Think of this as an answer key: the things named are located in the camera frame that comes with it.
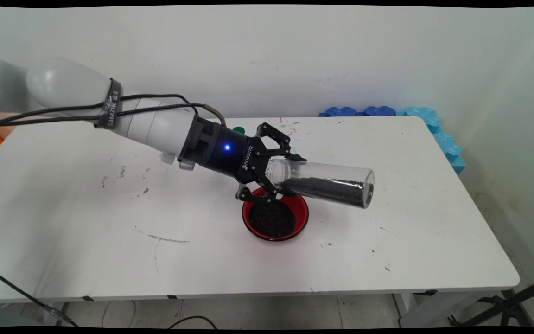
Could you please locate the clear plastic jar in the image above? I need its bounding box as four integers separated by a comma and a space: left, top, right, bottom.
266, 157, 375, 209

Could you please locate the light blue foam strip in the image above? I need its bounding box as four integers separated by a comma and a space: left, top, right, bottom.
396, 107, 466, 175

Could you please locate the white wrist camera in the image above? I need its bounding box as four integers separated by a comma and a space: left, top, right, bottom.
159, 151, 197, 171

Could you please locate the red bowl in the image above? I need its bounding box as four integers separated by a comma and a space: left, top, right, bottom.
242, 186, 309, 242

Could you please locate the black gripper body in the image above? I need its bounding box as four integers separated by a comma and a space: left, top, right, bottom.
178, 114, 268, 184

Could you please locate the black tripod stand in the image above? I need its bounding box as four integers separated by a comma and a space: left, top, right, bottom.
448, 275, 534, 328

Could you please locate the white table leg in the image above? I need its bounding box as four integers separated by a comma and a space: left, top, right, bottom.
393, 292, 499, 328

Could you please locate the black floor cable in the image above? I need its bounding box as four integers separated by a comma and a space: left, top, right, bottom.
167, 316, 219, 330
0, 265, 78, 328

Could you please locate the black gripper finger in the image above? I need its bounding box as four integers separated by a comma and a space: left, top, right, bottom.
255, 122, 307, 162
235, 168, 296, 203

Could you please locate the black strap with print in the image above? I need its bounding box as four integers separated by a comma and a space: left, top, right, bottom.
95, 78, 124, 129

